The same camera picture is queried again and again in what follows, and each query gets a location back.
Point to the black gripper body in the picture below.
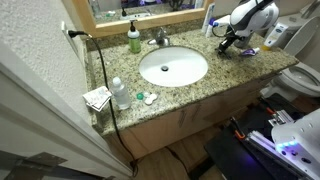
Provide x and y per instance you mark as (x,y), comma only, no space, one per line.
(232,37)

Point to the green label hand soap bottle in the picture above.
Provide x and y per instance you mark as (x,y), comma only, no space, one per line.
(134,41)

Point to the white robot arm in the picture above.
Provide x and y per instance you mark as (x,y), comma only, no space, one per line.
(255,15)

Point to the purple white toothpaste tube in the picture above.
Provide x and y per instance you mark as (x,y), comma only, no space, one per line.
(249,51)

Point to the small white bottle blue cap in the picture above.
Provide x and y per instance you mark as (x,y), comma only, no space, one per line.
(210,29)

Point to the tall white tube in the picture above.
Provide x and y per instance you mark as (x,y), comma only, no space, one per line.
(206,16)

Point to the white lotion tube blue logo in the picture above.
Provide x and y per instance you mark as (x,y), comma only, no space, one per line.
(275,35)

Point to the white oval sink basin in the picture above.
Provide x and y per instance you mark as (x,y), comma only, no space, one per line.
(173,66)

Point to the dark sink drain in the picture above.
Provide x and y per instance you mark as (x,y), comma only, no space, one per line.
(164,68)

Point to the silver faucet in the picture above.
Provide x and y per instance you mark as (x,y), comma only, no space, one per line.
(160,37)

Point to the orange black clamp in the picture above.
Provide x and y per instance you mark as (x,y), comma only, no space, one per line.
(270,111)
(238,130)

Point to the white toilet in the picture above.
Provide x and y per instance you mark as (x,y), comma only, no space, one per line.
(300,76)

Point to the white contact lens case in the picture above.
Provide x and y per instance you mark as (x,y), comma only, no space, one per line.
(150,98)

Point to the clear lens case cap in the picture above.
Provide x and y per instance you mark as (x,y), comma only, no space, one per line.
(146,94)

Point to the green lens case cap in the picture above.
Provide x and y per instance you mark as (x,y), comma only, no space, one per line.
(140,96)

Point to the wooden vanity cabinet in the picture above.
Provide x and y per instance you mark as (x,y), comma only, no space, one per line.
(160,130)

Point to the black robot platform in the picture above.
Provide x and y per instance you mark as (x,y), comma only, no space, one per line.
(233,156)

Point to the clear plastic water bottle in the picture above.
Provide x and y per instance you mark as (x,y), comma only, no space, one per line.
(120,95)

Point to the white paper packet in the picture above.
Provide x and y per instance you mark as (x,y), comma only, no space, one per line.
(96,97)

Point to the white door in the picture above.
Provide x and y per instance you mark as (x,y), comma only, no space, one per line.
(40,126)

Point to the grey metal door hinge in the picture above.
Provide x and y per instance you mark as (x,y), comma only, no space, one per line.
(30,165)

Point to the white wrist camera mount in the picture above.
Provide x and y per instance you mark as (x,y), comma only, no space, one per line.
(222,21)

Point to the aluminium mounting rail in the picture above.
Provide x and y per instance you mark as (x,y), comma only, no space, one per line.
(266,145)

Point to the white wall outlet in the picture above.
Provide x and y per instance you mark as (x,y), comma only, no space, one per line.
(68,38)

